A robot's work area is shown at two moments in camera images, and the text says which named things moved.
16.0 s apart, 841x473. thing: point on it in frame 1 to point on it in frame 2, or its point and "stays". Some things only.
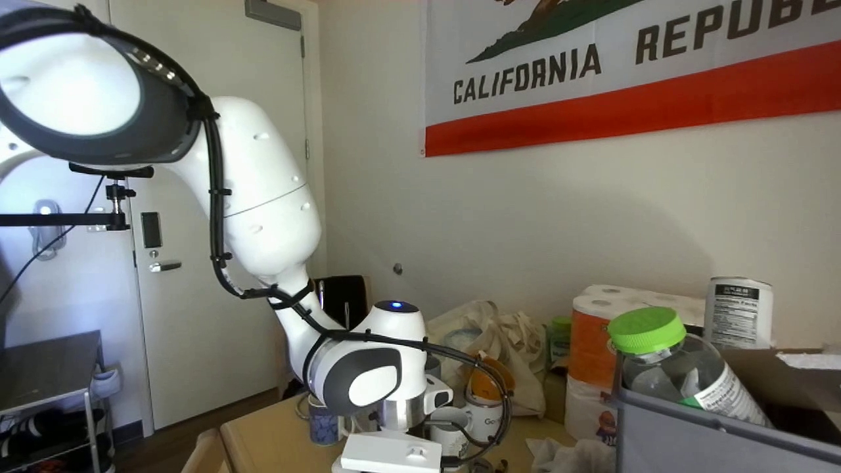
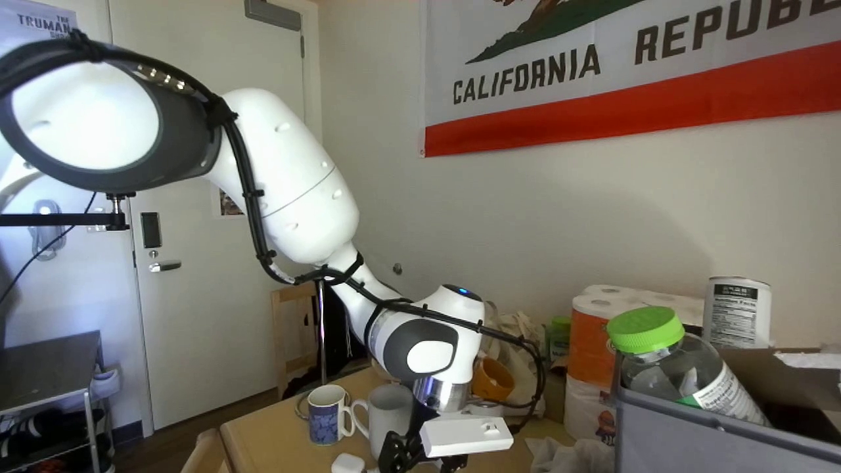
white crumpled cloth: x=545 y=456 stays
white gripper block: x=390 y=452 to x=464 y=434
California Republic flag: x=510 y=75 stays
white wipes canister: x=739 y=311 stays
